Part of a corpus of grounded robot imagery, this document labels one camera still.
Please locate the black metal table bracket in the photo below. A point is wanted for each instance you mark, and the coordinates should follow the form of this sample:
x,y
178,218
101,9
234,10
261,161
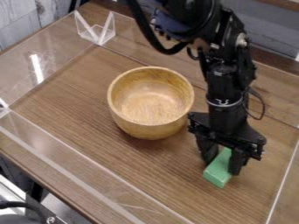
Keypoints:
x,y
47,214

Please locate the brown wooden bowl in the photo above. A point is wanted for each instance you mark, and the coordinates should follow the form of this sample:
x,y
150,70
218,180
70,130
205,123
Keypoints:
x,y
150,99

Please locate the clear acrylic corner bracket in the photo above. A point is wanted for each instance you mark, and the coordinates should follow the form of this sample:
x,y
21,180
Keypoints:
x,y
99,34

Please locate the clear acrylic tray wall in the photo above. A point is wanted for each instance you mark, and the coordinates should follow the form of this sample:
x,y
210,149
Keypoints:
x,y
95,191

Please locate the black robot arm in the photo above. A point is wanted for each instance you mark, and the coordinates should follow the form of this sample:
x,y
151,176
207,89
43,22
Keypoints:
x,y
217,39

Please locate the green rectangular block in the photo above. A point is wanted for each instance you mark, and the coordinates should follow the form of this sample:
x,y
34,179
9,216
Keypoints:
x,y
217,173

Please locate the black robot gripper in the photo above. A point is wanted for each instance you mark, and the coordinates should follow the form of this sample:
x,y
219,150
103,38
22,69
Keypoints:
x,y
223,126

